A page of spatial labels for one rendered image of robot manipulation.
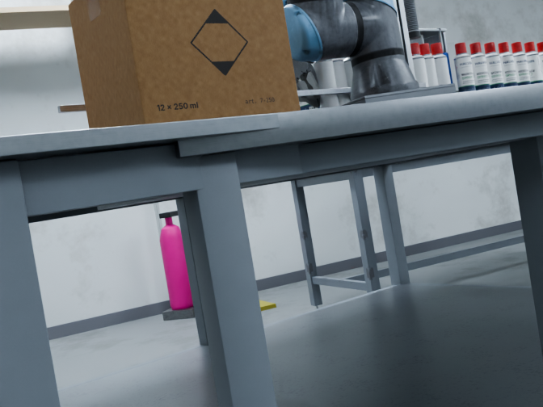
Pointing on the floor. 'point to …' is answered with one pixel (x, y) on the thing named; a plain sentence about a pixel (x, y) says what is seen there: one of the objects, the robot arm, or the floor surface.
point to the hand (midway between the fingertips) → (317, 102)
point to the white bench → (371, 279)
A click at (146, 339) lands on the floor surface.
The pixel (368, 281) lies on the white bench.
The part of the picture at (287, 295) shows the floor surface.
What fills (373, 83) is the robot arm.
